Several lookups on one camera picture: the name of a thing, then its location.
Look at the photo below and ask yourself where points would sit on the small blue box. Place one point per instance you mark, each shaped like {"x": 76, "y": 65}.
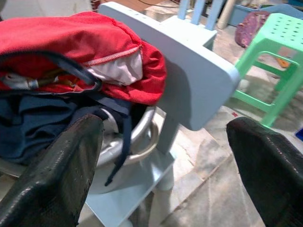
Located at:
{"x": 299, "y": 134}

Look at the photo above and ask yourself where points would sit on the light blue plastic basket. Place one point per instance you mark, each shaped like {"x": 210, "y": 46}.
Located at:
{"x": 243, "y": 11}

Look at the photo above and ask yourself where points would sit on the maroon fabric item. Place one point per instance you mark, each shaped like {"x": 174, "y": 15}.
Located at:
{"x": 251, "y": 26}

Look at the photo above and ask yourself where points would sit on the red fleece garment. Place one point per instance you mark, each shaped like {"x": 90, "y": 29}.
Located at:
{"x": 71, "y": 35}

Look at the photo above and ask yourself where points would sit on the small orange toy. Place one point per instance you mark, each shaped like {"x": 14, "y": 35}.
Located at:
{"x": 282, "y": 62}

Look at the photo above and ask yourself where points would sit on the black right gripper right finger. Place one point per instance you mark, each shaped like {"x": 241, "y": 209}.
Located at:
{"x": 272, "y": 170}

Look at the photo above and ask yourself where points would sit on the small red scrap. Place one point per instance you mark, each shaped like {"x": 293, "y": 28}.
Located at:
{"x": 234, "y": 114}

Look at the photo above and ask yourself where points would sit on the dark navy plastic hanger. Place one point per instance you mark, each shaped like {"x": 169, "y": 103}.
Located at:
{"x": 78, "y": 69}

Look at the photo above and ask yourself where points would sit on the silver metal basin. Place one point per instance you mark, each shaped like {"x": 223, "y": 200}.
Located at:
{"x": 144, "y": 120}

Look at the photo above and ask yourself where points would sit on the navy blue garment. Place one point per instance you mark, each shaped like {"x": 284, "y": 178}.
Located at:
{"x": 35, "y": 123}

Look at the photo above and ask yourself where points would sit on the light blue plastic child chair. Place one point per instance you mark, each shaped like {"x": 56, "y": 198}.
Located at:
{"x": 189, "y": 32}
{"x": 189, "y": 71}

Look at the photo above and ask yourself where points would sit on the mint green plastic stool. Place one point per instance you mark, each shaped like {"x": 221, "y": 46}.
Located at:
{"x": 284, "y": 30}

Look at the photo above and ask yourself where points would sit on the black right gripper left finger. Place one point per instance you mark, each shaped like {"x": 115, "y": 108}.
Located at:
{"x": 54, "y": 179}

